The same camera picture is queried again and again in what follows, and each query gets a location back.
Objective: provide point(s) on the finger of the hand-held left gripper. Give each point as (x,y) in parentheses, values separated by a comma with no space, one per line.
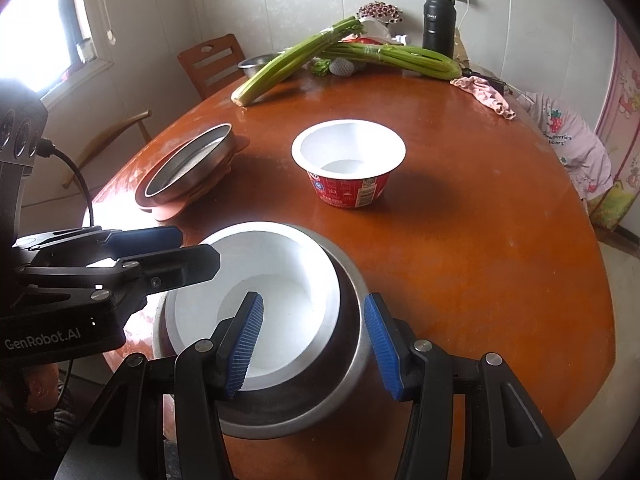
(185,265)
(145,240)

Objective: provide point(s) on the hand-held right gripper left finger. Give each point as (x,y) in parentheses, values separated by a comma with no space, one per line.
(245,345)

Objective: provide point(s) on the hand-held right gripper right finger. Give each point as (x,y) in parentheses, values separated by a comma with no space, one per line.
(382,345)

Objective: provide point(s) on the steel bowl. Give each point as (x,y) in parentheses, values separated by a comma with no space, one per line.
(345,360)

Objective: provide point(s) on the white paper bowl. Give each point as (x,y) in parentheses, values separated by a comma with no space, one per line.
(280,305)

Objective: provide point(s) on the small steel plate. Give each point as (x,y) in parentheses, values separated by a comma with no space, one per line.
(185,165)

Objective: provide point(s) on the person's left forearm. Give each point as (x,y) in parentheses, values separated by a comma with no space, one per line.
(55,440)

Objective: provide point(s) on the person's left hand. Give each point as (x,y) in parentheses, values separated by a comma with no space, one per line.
(45,385)

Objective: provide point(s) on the red instant noodle bowl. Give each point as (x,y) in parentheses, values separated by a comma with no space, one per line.
(345,192)

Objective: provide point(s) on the red-brown wooden chair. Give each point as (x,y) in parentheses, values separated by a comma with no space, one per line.
(210,67)

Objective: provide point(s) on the steel basin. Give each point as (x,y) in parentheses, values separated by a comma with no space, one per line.
(255,66)

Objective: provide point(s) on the celery bunch with root end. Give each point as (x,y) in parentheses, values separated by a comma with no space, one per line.
(280,67)

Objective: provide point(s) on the window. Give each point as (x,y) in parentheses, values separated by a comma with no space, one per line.
(40,25)

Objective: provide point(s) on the white foam-netted fruit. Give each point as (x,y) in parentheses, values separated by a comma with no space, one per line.
(342,67)

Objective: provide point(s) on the pink cloth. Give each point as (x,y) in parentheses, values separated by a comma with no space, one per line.
(482,92)

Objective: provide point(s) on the pink strawberry print garment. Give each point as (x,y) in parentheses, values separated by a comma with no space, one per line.
(570,145)

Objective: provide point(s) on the slim celery bunch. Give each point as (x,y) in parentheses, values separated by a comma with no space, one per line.
(400,56)

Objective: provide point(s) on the white plastic bag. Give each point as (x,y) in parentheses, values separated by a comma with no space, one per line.
(377,29)

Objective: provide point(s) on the black thermos flask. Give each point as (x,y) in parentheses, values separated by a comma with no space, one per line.
(438,25)

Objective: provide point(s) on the pink cartoon printed panel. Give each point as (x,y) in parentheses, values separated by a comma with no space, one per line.
(622,125)

